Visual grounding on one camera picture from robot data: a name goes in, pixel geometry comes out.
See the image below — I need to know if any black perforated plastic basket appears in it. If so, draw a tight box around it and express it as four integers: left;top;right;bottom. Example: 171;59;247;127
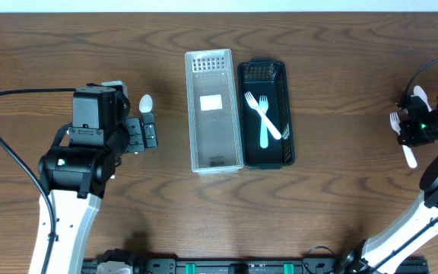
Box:
237;59;295;170

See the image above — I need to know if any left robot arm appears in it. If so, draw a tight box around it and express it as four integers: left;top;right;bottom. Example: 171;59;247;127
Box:
29;81;157;273

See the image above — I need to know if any black cable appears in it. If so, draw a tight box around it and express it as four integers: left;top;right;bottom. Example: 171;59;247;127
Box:
0;88;78;274
395;56;438;110

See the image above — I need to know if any white perforated plastic basket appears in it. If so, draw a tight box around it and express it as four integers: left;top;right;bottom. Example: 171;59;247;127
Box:
185;49;243;176

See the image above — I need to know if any left black cable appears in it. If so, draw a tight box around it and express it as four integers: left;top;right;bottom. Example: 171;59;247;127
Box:
0;88;78;274

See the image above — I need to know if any white plastic fork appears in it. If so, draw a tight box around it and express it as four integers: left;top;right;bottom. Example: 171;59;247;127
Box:
244;91;281;140
259;95;268;148
389;112;417;169

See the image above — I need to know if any white label sticker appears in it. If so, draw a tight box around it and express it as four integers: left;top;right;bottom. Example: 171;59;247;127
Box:
199;94;223;111

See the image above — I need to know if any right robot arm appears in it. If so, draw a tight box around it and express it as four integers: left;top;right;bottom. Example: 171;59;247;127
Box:
334;97;438;273

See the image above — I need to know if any right black cable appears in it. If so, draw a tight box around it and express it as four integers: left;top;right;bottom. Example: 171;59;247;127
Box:
395;56;438;110

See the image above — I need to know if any white plastic spoon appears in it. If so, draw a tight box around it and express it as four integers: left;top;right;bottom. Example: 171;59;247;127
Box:
414;85;432;112
138;94;154;113

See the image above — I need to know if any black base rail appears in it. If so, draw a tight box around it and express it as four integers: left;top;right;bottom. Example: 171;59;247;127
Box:
80;249;429;274

